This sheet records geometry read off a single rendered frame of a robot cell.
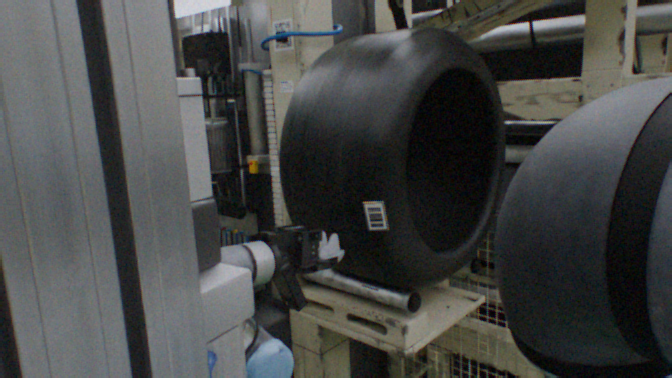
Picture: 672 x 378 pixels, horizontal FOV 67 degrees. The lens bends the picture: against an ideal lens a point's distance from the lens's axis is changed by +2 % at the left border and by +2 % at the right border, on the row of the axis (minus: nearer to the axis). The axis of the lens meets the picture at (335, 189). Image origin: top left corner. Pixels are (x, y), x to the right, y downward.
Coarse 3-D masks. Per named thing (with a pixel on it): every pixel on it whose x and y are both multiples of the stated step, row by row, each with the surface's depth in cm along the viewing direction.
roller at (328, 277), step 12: (312, 276) 127; (324, 276) 124; (336, 276) 122; (348, 276) 120; (336, 288) 123; (348, 288) 119; (360, 288) 116; (372, 288) 114; (384, 288) 113; (396, 288) 111; (384, 300) 112; (396, 300) 109; (408, 300) 108; (420, 300) 110
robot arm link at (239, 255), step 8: (224, 248) 82; (232, 248) 82; (240, 248) 83; (248, 248) 84; (224, 256) 80; (232, 256) 81; (240, 256) 82; (248, 256) 83; (232, 264) 80; (240, 264) 81; (248, 264) 82; (256, 264) 83; (256, 272) 83
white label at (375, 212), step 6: (366, 204) 94; (372, 204) 93; (378, 204) 93; (366, 210) 94; (372, 210) 94; (378, 210) 93; (384, 210) 93; (366, 216) 95; (372, 216) 94; (378, 216) 94; (384, 216) 94; (372, 222) 95; (378, 222) 94; (384, 222) 94; (372, 228) 95; (378, 228) 95; (384, 228) 95
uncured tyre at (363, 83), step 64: (320, 64) 108; (384, 64) 96; (448, 64) 104; (320, 128) 99; (384, 128) 93; (448, 128) 142; (320, 192) 100; (384, 192) 94; (448, 192) 143; (384, 256) 100; (448, 256) 111
